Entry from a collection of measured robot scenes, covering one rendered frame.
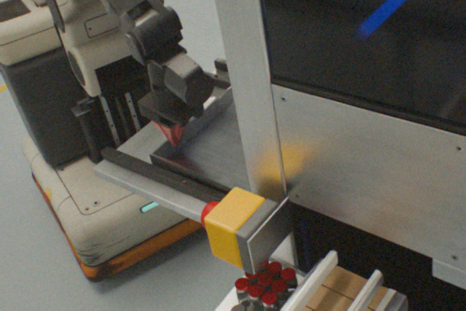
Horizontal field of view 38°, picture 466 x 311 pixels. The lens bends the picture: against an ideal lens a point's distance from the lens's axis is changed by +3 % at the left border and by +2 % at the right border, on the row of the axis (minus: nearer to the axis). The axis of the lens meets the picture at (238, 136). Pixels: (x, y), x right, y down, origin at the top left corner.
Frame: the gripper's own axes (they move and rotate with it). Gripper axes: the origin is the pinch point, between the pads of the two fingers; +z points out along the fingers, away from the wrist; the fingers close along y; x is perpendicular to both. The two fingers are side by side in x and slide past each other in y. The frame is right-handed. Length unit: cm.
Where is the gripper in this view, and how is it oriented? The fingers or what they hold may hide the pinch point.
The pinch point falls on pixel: (176, 141)
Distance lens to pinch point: 121.1
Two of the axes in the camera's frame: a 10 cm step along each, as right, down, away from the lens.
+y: 7.9, 3.7, -4.8
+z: 0.5, 7.5, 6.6
